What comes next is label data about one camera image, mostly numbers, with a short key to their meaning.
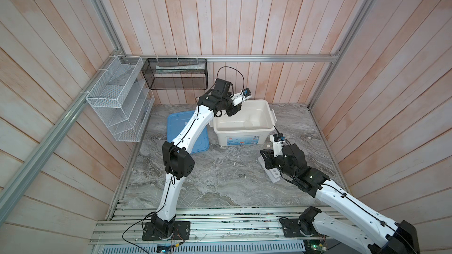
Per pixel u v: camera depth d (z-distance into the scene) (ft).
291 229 2.40
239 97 2.39
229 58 3.12
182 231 2.41
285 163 1.99
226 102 2.39
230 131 2.78
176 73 3.43
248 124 3.65
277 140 2.20
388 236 1.31
